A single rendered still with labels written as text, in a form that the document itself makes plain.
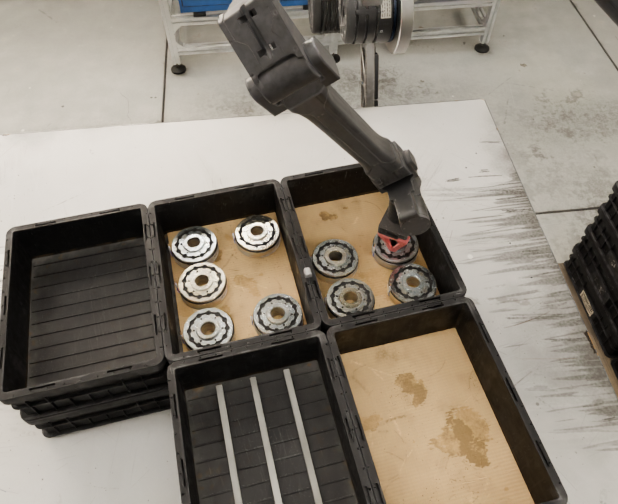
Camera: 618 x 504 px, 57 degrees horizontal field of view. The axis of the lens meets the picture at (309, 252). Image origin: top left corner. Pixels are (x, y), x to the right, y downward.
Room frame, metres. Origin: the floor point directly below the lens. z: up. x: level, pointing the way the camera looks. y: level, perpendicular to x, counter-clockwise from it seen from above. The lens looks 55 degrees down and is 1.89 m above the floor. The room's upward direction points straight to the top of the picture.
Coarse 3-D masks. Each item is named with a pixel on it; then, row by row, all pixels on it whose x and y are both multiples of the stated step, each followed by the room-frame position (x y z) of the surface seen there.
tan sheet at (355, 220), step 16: (304, 208) 0.89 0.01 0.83; (320, 208) 0.89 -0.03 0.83; (336, 208) 0.89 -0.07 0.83; (352, 208) 0.89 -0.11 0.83; (368, 208) 0.89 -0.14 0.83; (384, 208) 0.89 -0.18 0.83; (304, 224) 0.84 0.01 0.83; (320, 224) 0.84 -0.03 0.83; (336, 224) 0.84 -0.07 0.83; (352, 224) 0.84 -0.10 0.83; (368, 224) 0.84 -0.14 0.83; (320, 240) 0.79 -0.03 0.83; (352, 240) 0.79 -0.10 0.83; (368, 240) 0.79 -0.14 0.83; (368, 256) 0.74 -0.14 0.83; (368, 272) 0.70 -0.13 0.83; (384, 272) 0.70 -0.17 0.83; (320, 288) 0.66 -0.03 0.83; (384, 288) 0.66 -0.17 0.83; (384, 304) 0.62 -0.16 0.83
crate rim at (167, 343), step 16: (208, 192) 0.85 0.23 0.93; (224, 192) 0.85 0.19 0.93; (288, 224) 0.76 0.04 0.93; (160, 256) 0.67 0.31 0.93; (160, 272) 0.64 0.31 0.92; (160, 288) 0.59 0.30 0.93; (304, 288) 0.59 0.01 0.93; (160, 304) 0.56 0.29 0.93; (320, 320) 0.52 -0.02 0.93; (256, 336) 0.49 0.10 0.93; (272, 336) 0.49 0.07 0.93; (192, 352) 0.46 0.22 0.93; (208, 352) 0.46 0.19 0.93
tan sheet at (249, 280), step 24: (168, 240) 0.79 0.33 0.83; (216, 264) 0.72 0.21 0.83; (240, 264) 0.72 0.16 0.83; (264, 264) 0.72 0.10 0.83; (288, 264) 0.72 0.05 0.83; (240, 288) 0.66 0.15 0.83; (264, 288) 0.66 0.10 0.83; (288, 288) 0.66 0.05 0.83; (192, 312) 0.60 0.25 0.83; (240, 312) 0.60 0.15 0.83; (240, 336) 0.54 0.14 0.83
